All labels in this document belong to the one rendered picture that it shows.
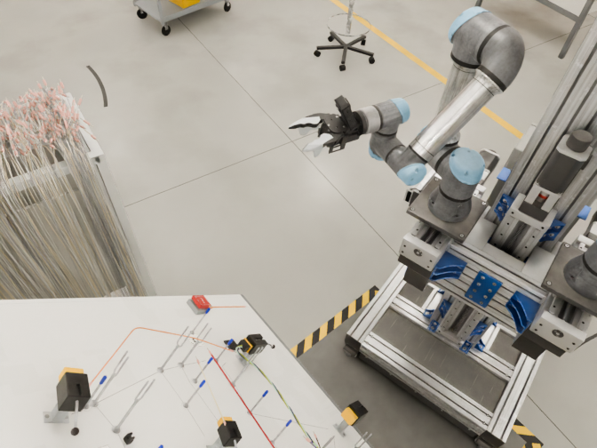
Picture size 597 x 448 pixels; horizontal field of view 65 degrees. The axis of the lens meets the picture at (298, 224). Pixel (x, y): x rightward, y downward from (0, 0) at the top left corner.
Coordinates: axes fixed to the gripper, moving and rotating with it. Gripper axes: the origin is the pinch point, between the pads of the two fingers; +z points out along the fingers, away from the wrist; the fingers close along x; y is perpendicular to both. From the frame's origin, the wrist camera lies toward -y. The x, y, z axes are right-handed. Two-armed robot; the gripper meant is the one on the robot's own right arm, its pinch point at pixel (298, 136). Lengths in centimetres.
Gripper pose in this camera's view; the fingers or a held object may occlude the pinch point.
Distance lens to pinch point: 127.5
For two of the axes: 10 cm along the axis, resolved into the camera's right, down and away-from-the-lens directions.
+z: -8.9, 3.3, -3.2
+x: -4.4, -7.8, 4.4
